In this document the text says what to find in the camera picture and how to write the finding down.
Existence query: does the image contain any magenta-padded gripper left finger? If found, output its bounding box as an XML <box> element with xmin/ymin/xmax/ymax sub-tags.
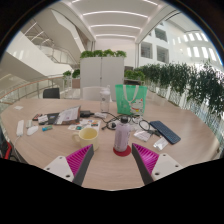
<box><xmin>43</xmin><ymin>143</ymin><xmax>95</xmax><ymax>187</ymax></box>

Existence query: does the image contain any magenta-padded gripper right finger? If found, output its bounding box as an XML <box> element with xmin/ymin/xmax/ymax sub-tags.
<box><xmin>131</xmin><ymin>142</ymin><xmax>184</xmax><ymax>186</ymax></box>

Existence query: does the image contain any purple drink bottle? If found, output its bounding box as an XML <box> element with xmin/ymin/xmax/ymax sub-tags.
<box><xmin>113</xmin><ymin>115</ymin><xmax>132</xmax><ymax>153</ymax></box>

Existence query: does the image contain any clear plastic packet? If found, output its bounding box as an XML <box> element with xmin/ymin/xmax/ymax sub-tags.
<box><xmin>152</xmin><ymin>136</ymin><xmax>170</xmax><ymax>151</ymax></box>

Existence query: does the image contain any dark blue keyboard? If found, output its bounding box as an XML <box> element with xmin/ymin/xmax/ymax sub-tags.
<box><xmin>149</xmin><ymin>120</ymin><xmax>182</xmax><ymax>145</ymax></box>

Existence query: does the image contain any white printed card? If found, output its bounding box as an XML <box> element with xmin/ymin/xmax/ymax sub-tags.
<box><xmin>133</xmin><ymin>129</ymin><xmax>152</xmax><ymax>143</ymax></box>

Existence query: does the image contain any small teal stick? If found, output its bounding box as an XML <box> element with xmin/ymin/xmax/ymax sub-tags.
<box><xmin>41</xmin><ymin>124</ymin><xmax>54</xmax><ymax>132</ymax></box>

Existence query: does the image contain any cream yellow mug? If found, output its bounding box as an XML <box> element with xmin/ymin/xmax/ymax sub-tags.
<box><xmin>71</xmin><ymin>127</ymin><xmax>100</xmax><ymax>152</ymax></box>

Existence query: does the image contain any flat round red coaster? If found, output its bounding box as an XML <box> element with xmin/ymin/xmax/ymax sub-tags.
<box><xmin>112</xmin><ymin>144</ymin><xmax>132</xmax><ymax>158</ymax></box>

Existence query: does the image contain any white computer mouse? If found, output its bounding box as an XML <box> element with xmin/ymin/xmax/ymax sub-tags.
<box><xmin>26</xmin><ymin>125</ymin><xmax>40</xmax><ymax>137</ymax></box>

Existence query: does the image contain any colourful sticker sheet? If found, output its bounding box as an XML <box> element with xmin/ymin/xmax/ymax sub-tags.
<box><xmin>67</xmin><ymin>118</ymin><xmax>102</xmax><ymax>132</ymax></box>

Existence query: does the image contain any open booklet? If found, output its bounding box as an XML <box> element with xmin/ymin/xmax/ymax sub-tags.
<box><xmin>53</xmin><ymin>105</ymin><xmax>82</xmax><ymax>126</ymax></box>

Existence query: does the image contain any white power strip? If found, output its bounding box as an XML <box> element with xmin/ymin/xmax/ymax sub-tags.
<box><xmin>15</xmin><ymin>119</ymin><xmax>26</xmax><ymax>138</ymax></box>

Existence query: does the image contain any red and black chair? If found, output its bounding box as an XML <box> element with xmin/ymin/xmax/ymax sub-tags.
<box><xmin>0</xmin><ymin>139</ymin><xmax>14</xmax><ymax>160</ymax></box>

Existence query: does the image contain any small black box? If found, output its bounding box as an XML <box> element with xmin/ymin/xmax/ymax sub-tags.
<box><xmin>79</xmin><ymin>110</ymin><xmax>96</xmax><ymax>118</ymax></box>

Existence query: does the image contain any green tote bag, cat print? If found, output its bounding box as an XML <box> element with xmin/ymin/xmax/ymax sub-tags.
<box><xmin>114</xmin><ymin>83</ymin><xmax>148</xmax><ymax>116</ymax></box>

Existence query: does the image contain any white chair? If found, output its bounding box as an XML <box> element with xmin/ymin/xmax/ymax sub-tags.
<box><xmin>81</xmin><ymin>86</ymin><xmax>111</xmax><ymax>102</ymax></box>

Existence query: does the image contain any clear shaker bottle, white lid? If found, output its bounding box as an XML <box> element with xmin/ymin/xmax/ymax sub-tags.
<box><xmin>99</xmin><ymin>84</ymin><xmax>112</xmax><ymax>113</ymax></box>

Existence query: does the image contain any row of green plants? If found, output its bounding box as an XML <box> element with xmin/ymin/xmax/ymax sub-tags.
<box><xmin>136</xmin><ymin>61</ymin><xmax>224</xmax><ymax>118</ymax></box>

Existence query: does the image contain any brown planter with plants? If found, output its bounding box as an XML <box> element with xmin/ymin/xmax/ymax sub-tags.
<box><xmin>62</xmin><ymin>68</ymin><xmax>81</xmax><ymax>89</ymax></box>

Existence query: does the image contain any white cabinet topped with plants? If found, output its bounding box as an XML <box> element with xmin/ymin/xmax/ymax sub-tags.
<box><xmin>79</xmin><ymin>49</ymin><xmax>128</xmax><ymax>101</ymax></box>

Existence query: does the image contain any black cable bundle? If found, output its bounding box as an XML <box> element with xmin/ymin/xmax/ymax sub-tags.
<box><xmin>99</xmin><ymin>112</ymin><xmax>151</xmax><ymax>133</ymax></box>

